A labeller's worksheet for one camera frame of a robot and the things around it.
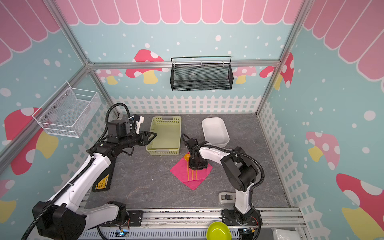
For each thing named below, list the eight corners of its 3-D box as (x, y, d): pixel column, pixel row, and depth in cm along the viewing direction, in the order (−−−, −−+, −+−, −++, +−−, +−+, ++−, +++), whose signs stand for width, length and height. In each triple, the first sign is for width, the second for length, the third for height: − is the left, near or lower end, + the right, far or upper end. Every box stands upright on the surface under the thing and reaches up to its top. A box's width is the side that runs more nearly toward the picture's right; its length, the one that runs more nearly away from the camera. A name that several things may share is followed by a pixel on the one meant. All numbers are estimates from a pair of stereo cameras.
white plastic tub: (202, 147, 103) (202, 142, 98) (201, 122, 117) (201, 117, 113) (228, 147, 103) (230, 142, 98) (224, 122, 117) (225, 117, 113)
